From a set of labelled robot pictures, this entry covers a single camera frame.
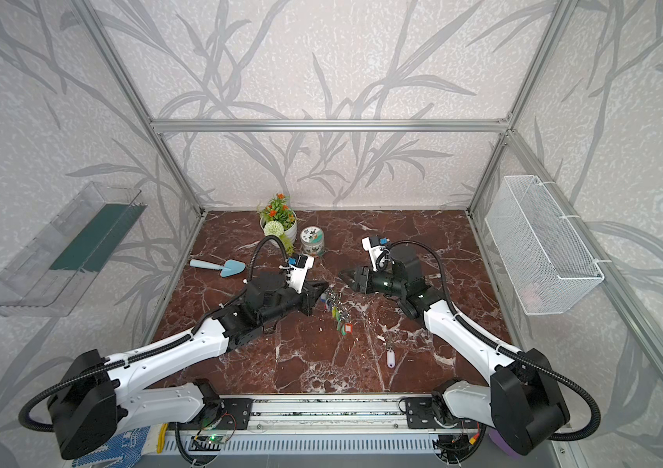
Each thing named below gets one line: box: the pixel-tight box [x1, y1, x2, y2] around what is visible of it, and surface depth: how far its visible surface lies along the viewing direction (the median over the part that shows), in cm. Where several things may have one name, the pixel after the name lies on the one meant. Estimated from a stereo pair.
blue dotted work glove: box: [72, 426, 152, 468], surface depth 69 cm
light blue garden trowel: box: [189, 259, 247, 278], surface depth 104 cm
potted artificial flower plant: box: [257, 193, 298, 257], surface depth 101 cm
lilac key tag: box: [386, 348, 396, 369], surface depth 84 cm
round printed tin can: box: [300, 226, 325, 255], surface depth 104 cm
